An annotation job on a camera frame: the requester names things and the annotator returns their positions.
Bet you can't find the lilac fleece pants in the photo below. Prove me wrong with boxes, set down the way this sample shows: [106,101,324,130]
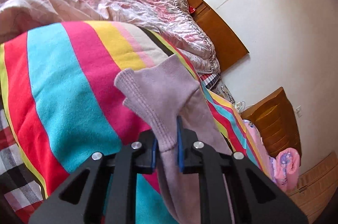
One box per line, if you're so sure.
[114,55,232,223]

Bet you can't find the pink bed sheet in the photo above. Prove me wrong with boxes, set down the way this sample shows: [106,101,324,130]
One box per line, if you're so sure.
[244,119,276,183]

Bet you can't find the rolled pink floral blanket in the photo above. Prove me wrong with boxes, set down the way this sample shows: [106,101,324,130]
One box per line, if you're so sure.
[274,148,300,192]

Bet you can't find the plaid bed sheet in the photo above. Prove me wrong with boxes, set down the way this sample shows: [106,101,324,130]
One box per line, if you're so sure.
[0,106,44,223]

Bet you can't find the light wooden wardrobe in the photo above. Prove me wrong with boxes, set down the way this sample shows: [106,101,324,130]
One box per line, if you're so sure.
[286,151,338,223]

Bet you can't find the white power strip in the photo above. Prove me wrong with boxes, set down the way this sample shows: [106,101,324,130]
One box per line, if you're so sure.
[234,100,246,113]

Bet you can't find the wooden headboard near bed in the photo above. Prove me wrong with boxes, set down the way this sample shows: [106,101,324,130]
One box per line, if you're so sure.
[241,87,302,158]

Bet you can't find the wooden headboard bed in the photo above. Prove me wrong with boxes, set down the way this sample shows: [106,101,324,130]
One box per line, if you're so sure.
[241,87,302,158]
[187,0,249,72]

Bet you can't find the rainbow striped blanket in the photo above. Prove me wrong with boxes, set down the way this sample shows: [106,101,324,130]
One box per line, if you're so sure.
[0,20,272,224]

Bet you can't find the floral covered nightstand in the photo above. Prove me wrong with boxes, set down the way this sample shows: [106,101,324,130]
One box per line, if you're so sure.
[212,79,236,105]

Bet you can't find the wooden headboard far bed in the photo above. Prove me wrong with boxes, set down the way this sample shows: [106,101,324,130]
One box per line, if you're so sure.
[187,0,249,72]

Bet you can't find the pink floral quilt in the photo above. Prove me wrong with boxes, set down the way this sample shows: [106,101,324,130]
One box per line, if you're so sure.
[1,0,220,74]

